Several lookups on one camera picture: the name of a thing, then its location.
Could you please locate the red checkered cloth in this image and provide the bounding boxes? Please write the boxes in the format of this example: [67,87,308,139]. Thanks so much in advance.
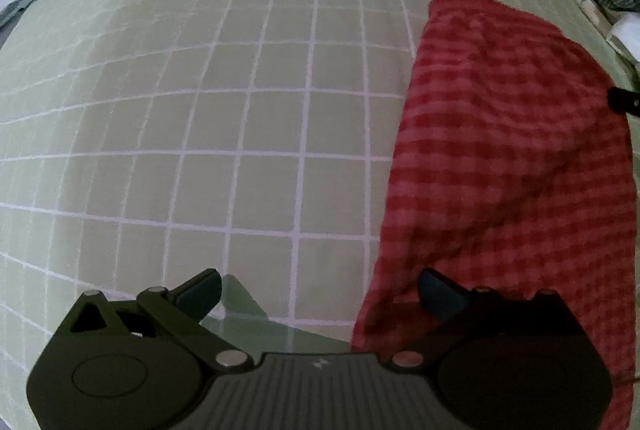
[349,0,639,430]

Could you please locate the green grid cutting mat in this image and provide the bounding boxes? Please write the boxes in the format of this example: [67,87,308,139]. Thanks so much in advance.
[1,0,631,429]

